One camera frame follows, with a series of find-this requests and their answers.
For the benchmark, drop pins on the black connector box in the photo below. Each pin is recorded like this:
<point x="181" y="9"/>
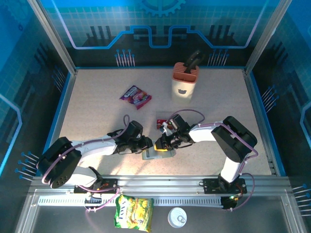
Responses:
<point x="93" y="200"/>
<point x="229" y="202"/>

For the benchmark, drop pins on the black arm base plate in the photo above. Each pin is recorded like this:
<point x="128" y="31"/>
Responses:
<point x="111" y="181"/>
<point x="209" y="185"/>

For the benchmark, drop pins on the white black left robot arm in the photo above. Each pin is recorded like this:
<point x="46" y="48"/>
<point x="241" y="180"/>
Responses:
<point x="97" y="146"/>

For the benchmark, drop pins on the white tin can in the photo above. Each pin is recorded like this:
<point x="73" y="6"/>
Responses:
<point x="177" y="217"/>

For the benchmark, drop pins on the red credit card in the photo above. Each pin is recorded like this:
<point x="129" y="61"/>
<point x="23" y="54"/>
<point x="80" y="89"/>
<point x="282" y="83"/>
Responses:
<point x="160" y="121"/>
<point x="160" y="126"/>

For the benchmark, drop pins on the grey metal shelf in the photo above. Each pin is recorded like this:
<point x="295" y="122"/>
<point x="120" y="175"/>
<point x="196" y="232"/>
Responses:
<point x="218" y="221"/>

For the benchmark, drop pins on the yellow green snack bag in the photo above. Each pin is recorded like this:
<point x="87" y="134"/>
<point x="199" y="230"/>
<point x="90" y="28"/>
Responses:
<point x="133" y="213"/>

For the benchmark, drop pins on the cream orange knife block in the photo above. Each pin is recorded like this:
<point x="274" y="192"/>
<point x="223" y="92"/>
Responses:
<point x="182" y="92"/>

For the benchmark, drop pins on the aluminium frame post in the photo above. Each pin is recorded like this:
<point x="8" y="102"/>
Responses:
<point x="25" y="216"/>
<point x="53" y="36"/>
<point x="265" y="36"/>
<point x="294" y="216"/>

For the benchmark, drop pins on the aluminium mounting rail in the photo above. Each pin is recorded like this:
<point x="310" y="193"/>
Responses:
<point x="158" y="184"/>

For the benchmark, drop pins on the blue table edge rail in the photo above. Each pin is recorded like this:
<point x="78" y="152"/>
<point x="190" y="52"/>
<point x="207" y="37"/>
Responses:
<point x="121" y="68"/>

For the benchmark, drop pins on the purple candy bag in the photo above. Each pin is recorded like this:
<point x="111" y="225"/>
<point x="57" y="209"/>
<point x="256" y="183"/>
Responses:
<point x="136" y="95"/>

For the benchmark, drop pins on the red battery pack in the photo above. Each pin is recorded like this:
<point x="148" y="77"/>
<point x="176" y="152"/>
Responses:
<point x="176" y="114"/>

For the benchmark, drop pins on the aluminium table side rail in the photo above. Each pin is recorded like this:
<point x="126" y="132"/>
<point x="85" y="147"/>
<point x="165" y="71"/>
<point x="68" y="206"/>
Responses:
<point x="59" y="116"/>
<point x="260" y="116"/>

